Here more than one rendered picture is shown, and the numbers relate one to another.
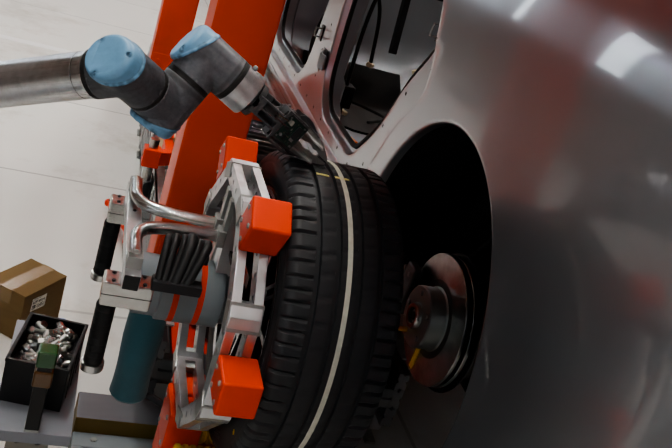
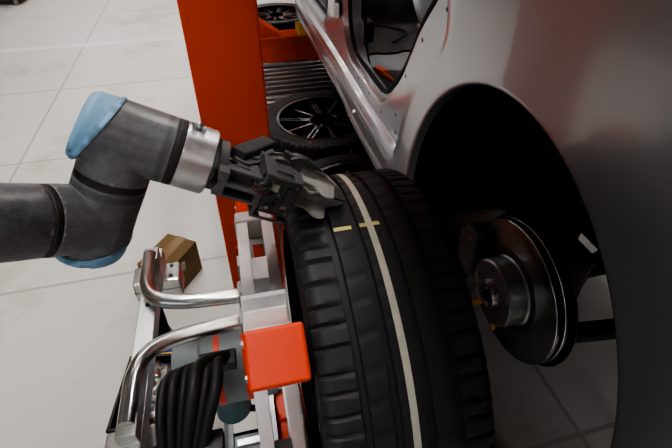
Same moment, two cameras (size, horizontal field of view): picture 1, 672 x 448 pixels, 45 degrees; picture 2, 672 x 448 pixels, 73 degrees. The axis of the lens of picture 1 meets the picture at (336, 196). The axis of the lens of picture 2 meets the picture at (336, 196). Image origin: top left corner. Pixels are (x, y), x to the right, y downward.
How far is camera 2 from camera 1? 1.02 m
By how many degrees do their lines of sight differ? 18
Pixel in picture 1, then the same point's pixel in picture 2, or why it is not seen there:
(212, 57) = (118, 143)
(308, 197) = (328, 282)
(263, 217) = (263, 367)
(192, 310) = (244, 396)
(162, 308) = not seen: hidden behind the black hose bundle
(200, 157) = not seen: hidden behind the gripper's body
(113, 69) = not seen: outside the picture
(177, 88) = (89, 204)
